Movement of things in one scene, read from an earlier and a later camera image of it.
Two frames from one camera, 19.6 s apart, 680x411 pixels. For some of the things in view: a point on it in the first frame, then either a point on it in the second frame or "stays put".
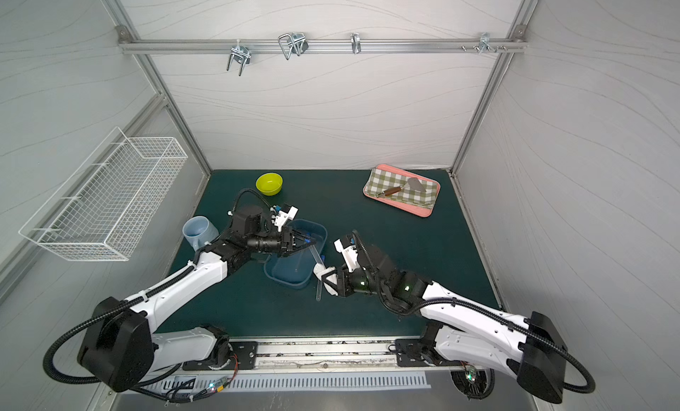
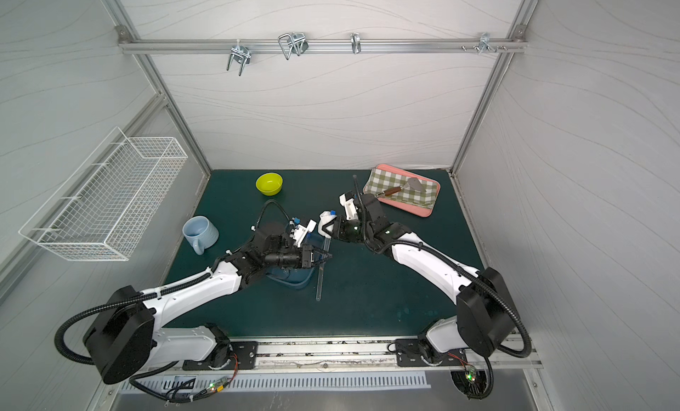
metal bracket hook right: x=484 y=37 stays put
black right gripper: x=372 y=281 to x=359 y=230
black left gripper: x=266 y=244 to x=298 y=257
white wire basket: x=104 y=208 stays put
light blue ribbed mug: x=197 y=230 stays put
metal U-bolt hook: x=242 y=54 stays put
